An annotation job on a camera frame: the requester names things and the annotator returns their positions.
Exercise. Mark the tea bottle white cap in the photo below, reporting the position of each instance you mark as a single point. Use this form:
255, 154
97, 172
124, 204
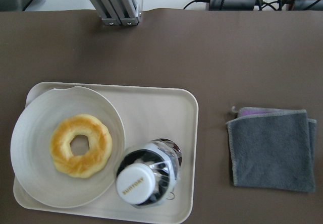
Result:
148, 173

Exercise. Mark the cream rabbit tray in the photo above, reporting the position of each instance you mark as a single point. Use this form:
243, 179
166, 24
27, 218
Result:
147, 113

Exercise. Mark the white round plate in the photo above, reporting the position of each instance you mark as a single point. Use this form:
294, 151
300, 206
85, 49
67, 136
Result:
30, 155

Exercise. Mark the grey folded cloth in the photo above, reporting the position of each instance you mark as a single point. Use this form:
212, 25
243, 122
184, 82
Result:
273, 148

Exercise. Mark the glazed ring donut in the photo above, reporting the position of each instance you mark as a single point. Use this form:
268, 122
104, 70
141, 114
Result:
99, 141

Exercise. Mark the aluminium frame post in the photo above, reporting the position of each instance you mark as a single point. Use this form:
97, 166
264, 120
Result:
118, 12

